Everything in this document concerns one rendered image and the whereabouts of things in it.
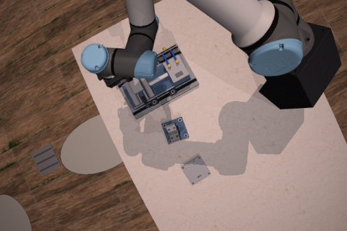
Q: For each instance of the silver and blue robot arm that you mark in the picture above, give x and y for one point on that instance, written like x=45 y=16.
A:
x=266 y=30

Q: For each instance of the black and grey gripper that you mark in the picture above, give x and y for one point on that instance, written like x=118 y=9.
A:
x=113 y=82

